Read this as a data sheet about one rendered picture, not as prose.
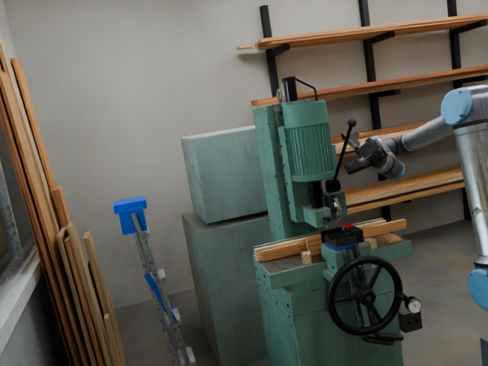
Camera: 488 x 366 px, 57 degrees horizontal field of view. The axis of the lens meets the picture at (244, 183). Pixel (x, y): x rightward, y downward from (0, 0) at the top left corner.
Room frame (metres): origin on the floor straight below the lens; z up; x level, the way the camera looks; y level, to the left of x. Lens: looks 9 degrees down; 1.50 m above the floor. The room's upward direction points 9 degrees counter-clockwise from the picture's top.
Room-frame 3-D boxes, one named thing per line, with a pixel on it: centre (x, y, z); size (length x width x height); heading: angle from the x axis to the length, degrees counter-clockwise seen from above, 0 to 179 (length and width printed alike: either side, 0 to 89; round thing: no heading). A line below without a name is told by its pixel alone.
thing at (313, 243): (1.75, -0.32, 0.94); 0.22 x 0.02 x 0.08; 102
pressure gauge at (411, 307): (1.66, -0.59, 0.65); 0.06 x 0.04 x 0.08; 102
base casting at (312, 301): (1.93, -0.26, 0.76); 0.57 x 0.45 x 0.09; 12
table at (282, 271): (1.71, -0.32, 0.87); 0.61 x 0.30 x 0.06; 102
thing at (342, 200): (2.03, -0.40, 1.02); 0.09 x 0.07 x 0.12; 102
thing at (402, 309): (1.73, -0.57, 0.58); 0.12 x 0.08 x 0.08; 12
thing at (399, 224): (1.83, -0.35, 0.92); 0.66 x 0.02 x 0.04; 102
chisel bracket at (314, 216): (1.83, -0.28, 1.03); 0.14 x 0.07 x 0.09; 12
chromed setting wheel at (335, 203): (1.97, -0.38, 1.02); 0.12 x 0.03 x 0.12; 12
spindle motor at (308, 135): (1.81, -0.29, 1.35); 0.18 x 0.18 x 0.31
